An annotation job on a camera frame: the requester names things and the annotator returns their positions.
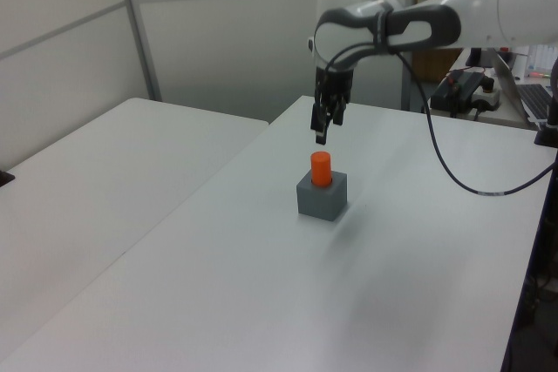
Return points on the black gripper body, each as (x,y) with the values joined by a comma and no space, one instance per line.
(333,84)

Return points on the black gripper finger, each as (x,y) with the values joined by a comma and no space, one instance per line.
(320,123)
(338,112)

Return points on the orange cylinder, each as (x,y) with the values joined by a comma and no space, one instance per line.
(321,169)

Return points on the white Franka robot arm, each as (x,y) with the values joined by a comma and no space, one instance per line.
(349,2)

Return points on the grey block with round hole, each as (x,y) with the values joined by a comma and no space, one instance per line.
(320,204)

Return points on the grey emergency stop button box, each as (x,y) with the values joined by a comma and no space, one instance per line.
(488,95)

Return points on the silver laptop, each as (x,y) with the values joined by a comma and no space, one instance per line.
(534,99)

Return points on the white box with coloured print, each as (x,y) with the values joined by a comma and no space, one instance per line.
(540,62)

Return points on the black camera mount with clamp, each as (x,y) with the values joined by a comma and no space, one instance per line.
(550,134)

